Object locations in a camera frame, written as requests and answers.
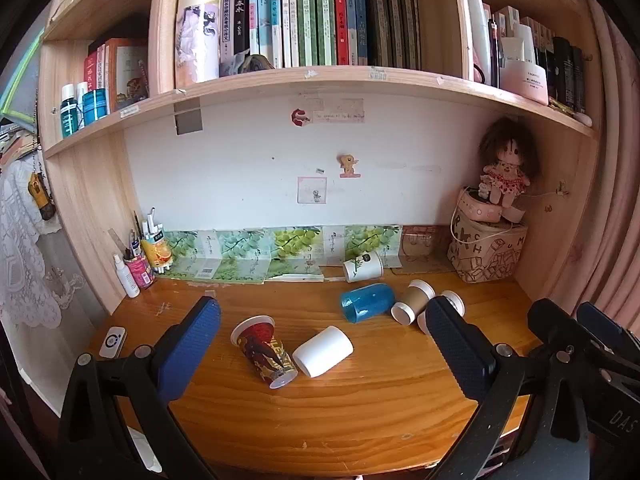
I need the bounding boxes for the wooden bookshelf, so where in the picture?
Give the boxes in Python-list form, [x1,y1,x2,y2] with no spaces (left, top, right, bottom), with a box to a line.
[38,0,608,318]

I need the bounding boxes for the beige printed storage bag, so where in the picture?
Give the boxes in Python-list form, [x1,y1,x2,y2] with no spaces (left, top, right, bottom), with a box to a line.
[447,212,529,284]

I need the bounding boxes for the yellow hanging keychain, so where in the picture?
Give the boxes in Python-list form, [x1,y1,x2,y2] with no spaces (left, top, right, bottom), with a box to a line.
[27,90,57,221]

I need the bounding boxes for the orange pen holder can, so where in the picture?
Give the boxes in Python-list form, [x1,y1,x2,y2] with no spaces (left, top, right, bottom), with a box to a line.
[140,230,174,275]

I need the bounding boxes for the white spray bottle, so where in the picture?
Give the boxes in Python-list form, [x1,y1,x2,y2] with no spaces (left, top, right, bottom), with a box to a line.
[113,254,141,299]

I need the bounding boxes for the white lace curtain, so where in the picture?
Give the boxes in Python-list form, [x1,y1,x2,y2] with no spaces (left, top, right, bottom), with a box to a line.
[0,157,96,361]

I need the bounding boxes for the white tube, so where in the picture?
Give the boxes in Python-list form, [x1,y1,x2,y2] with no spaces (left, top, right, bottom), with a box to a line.
[467,0,495,86]

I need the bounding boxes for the brown paper cup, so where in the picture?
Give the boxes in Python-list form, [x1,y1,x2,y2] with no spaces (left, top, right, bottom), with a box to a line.
[391,280,436,325]

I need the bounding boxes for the white rolled poster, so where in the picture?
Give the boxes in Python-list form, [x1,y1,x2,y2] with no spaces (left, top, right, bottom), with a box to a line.
[174,0,222,87]

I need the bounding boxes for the pink square wall sticker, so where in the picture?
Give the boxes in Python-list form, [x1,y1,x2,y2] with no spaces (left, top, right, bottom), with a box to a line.
[297,176,328,205]

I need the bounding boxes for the stack of red books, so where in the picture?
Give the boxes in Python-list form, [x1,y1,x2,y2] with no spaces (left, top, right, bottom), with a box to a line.
[83,37,150,113]

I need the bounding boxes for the white leaf print paper cup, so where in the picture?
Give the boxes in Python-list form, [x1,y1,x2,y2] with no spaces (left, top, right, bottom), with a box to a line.
[342,251,384,283]

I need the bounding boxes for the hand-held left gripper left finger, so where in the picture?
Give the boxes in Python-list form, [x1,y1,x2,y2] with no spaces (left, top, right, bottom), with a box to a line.
[57,296,223,480]

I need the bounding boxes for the plain white cup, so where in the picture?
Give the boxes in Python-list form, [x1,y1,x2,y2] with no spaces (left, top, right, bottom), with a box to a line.
[292,325,354,378]

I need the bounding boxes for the red printed paper cup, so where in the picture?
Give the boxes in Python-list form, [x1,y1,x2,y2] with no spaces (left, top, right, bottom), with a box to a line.
[230,315,299,390]

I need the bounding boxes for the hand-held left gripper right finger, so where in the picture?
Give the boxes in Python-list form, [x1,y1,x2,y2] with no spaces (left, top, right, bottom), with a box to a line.
[424,296,540,480]

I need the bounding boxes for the teal bottle white cap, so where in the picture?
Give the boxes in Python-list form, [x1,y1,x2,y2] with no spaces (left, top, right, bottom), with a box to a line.
[60,84,77,139]
[75,81,89,132]

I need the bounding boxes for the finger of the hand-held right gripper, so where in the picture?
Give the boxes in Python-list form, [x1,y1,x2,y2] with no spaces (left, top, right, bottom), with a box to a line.
[527,298,640,441]
[577,302,640,361]

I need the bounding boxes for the brown printed card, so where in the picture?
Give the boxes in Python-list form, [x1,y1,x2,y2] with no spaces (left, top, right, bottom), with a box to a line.
[391,225,453,275]

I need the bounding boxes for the row of green grape cards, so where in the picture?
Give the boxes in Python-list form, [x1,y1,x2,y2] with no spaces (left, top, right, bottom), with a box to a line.
[159,225,403,284]

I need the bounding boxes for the white small round-marked device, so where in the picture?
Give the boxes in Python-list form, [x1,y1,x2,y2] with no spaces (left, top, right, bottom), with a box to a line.
[99,327,129,360]

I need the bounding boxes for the pink can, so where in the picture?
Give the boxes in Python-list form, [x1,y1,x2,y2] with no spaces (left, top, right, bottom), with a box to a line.
[124,255,155,291]

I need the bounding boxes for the taped paper note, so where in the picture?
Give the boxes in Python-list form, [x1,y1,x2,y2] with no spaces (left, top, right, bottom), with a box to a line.
[300,92,368,125]

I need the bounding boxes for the row of upright books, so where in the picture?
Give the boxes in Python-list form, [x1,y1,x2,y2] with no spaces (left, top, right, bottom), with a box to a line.
[219,0,422,73]

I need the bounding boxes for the brown haired rag doll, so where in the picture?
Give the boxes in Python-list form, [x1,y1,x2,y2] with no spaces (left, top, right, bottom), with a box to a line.
[477,116,542,208]

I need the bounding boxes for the pink round box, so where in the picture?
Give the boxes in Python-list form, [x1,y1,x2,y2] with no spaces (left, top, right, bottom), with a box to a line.
[457,186,526,224]

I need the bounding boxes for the blue plastic cup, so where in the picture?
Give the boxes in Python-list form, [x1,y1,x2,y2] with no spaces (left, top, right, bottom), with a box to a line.
[340,283,397,323]

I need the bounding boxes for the pink curtain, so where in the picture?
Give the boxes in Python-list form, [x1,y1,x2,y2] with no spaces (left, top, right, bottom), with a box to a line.
[565,0,640,331]

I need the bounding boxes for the toiletry bottles on right shelf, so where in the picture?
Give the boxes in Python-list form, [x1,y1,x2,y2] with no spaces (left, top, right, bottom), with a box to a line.
[487,6,587,116]

